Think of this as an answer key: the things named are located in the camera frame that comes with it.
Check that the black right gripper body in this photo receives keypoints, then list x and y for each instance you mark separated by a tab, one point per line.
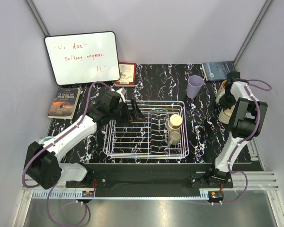
228	100

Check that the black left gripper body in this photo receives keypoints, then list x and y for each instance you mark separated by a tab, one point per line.
121	114

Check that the floral white mug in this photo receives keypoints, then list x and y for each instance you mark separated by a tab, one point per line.
220	92

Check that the cream ribbed cup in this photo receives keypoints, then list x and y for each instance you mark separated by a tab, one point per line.
225	114

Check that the lilac plastic cup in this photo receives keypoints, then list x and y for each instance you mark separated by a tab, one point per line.
194	84

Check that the cream and brown cup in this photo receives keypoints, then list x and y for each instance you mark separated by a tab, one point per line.
174	123

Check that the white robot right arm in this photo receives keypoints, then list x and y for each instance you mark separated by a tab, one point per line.
245	123

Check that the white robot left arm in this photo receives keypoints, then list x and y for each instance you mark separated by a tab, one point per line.
43	162

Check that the dark blue book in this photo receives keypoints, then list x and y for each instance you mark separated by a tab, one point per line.
217	71

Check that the black marble pattern mat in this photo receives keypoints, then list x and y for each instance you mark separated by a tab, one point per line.
206	134

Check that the red paperback book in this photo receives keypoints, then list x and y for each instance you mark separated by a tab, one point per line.
127	75

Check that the small beige mug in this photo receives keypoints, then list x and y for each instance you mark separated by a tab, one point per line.
174	138

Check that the Tale of Two Cities book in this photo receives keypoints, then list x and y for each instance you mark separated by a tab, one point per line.
64	103

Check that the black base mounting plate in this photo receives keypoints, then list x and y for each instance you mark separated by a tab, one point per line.
146	180

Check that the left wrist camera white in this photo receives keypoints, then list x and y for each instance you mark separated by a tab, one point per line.
122	93

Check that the white wire dish rack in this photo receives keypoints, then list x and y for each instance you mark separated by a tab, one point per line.
147	138

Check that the white whiteboard black frame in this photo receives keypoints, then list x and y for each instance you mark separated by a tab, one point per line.
83	58

